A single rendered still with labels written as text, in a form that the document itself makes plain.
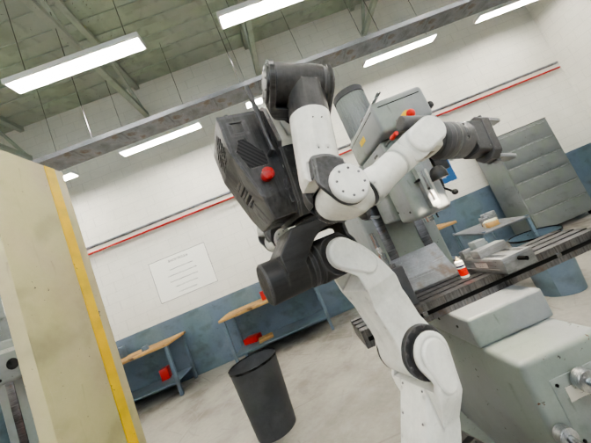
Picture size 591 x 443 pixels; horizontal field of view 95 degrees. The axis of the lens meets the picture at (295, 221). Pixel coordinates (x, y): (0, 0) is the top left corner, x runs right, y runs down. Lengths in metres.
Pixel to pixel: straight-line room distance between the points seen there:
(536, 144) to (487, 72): 2.13
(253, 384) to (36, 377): 1.70
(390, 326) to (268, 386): 2.07
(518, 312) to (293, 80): 1.23
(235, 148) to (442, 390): 0.80
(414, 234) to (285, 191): 1.35
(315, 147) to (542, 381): 1.09
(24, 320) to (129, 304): 5.11
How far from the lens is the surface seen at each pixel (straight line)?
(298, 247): 0.69
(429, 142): 0.65
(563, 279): 3.79
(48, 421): 1.47
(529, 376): 1.29
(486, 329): 1.39
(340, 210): 0.52
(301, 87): 0.63
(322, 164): 0.51
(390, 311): 0.82
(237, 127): 0.74
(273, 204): 0.67
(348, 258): 0.72
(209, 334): 5.99
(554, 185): 7.02
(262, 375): 2.73
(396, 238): 1.87
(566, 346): 1.36
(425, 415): 0.92
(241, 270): 5.68
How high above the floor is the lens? 1.38
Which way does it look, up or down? 7 degrees up
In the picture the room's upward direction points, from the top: 23 degrees counter-clockwise
